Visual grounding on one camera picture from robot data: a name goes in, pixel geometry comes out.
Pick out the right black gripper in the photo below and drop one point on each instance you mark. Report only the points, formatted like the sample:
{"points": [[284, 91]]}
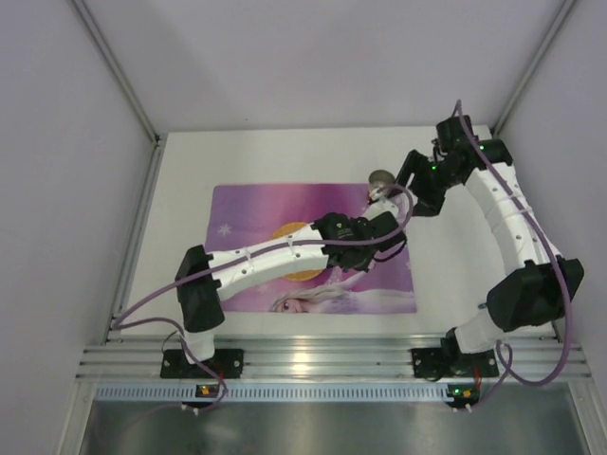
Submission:
{"points": [[409, 170]]}

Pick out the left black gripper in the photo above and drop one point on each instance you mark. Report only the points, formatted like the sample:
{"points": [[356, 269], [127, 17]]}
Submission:
{"points": [[388, 229]]}

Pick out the metal cup with brown sleeve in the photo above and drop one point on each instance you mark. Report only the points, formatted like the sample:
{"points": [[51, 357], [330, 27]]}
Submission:
{"points": [[380, 178]]}

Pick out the round wooden plate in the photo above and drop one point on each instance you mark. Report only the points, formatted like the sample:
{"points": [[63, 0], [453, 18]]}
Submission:
{"points": [[285, 230]]}

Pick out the purple printed placemat cloth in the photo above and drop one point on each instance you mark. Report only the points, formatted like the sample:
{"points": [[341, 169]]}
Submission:
{"points": [[246, 215]]}

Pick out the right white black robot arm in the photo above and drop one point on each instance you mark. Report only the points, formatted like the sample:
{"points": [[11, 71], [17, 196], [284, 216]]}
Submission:
{"points": [[539, 284]]}

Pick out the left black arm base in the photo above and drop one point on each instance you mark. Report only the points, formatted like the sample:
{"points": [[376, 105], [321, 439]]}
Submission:
{"points": [[227, 363]]}

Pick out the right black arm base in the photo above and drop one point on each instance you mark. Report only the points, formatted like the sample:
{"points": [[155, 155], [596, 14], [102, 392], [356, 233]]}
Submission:
{"points": [[433, 364]]}

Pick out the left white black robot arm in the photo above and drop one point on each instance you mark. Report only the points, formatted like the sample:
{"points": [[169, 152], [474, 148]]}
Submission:
{"points": [[205, 279]]}

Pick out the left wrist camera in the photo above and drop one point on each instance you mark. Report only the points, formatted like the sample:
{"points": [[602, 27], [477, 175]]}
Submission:
{"points": [[379, 204]]}

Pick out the slotted grey cable duct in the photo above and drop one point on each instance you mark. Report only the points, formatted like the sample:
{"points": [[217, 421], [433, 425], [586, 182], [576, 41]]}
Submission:
{"points": [[286, 392]]}

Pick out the aluminium mounting rail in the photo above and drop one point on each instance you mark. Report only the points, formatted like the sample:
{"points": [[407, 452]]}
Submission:
{"points": [[271, 358]]}

